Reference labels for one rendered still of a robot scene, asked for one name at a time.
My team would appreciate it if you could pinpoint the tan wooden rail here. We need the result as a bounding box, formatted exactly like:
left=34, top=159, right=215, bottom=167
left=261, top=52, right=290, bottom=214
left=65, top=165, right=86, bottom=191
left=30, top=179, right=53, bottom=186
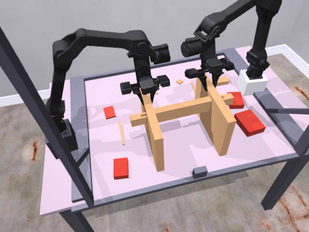
left=129, top=93, right=234, bottom=127

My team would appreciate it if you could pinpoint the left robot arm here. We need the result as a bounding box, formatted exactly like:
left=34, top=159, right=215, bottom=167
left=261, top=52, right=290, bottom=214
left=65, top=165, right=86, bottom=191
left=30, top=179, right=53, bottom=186
left=45, top=28, right=170, bottom=135

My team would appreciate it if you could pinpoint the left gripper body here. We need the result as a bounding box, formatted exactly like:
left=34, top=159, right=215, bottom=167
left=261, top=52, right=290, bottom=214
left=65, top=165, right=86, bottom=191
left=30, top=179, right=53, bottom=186
left=120, top=67, right=170, bottom=95

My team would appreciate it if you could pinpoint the tan wooden end board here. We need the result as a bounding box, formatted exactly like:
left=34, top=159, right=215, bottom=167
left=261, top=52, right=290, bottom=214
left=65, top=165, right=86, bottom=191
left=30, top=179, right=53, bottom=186
left=140, top=92, right=165, bottom=172
left=195, top=73, right=236, bottom=156

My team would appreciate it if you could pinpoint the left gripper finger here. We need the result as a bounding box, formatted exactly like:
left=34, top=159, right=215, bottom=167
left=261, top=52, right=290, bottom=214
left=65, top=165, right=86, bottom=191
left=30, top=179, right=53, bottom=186
left=133, top=91, right=144, bottom=105
left=150, top=87, right=159, bottom=103

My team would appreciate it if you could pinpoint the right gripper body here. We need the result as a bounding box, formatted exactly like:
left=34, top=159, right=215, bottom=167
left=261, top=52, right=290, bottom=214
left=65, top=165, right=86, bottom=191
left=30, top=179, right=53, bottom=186
left=184, top=51, right=234, bottom=79

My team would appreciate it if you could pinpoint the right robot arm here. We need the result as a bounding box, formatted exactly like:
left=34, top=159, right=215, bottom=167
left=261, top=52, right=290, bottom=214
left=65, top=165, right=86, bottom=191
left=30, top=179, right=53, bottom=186
left=181, top=0, right=282, bottom=80

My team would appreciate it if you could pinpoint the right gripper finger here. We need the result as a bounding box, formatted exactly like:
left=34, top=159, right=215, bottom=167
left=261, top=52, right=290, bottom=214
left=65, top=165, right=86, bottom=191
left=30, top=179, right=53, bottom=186
left=211, top=72, right=224, bottom=88
left=198, top=76, right=207, bottom=91

